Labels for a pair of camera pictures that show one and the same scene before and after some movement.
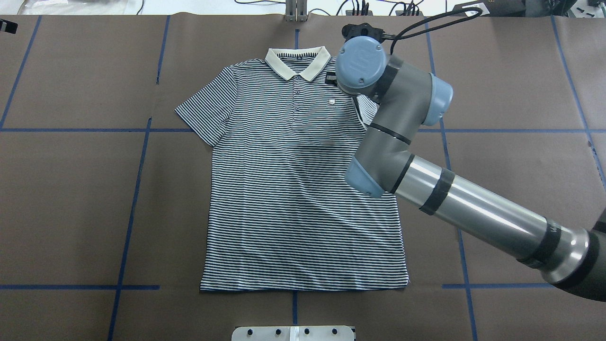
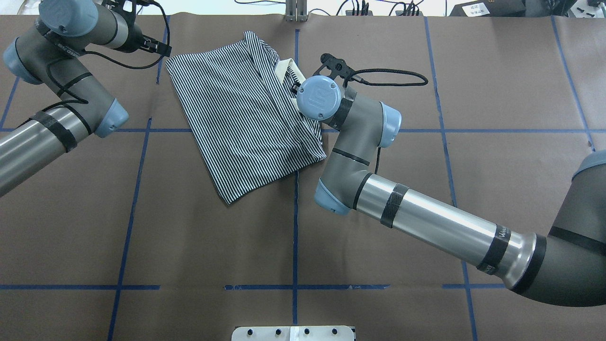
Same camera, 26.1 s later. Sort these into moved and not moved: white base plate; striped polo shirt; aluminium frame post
Moved: striped polo shirt
Not moved: aluminium frame post; white base plate
